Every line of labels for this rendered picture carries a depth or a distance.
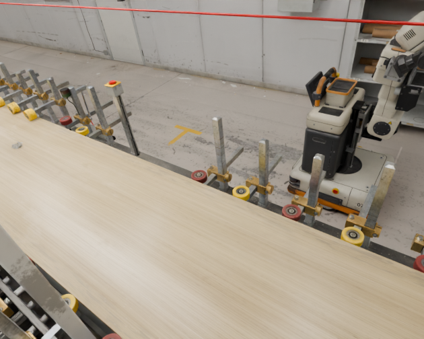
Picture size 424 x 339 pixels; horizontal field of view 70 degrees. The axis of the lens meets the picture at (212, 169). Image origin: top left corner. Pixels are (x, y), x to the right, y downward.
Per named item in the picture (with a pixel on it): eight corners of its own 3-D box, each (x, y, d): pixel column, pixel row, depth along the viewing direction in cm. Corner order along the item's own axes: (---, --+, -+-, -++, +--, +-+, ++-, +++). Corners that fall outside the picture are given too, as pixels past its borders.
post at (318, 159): (305, 227, 154) (316, 151, 123) (312, 230, 152) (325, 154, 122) (303, 232, 152) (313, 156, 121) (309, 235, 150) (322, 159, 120)
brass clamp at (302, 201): (295, 200, 149) (296, 193, 146) (322, 210, 142) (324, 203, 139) (290, 208, 145) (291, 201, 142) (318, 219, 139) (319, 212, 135)
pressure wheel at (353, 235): (361, 259, 119) (367, 242, 112) (340, 259, 120) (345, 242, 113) (355, 243, 125) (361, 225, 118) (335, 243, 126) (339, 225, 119)
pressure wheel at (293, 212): (299, 235, 131) (301, 218, 124) (280, 233, 133) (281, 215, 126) (299, 221, 137) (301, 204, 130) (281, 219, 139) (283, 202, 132)
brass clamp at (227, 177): (213, 171, 174) (212, 164, 171) (233, 178, 168) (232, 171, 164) (206, 177, 171) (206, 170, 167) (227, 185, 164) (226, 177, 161)
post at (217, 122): (223, 187, 175) (215, 114, 145) (228, 189, 173) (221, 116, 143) (220, 190, 173) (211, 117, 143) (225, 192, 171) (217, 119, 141)
